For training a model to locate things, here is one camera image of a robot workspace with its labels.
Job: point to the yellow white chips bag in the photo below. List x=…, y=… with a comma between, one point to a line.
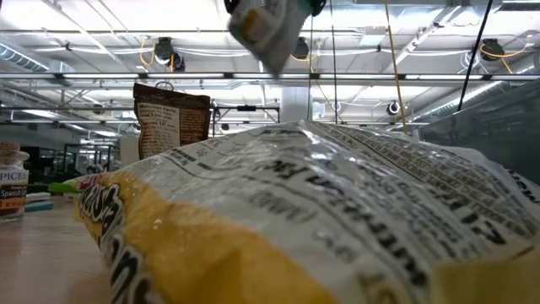
x=295, y=211

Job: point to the white building column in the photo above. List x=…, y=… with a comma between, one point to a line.
x=295, y=105

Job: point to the grey plastic holder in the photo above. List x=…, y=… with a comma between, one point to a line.
x=498, y=139

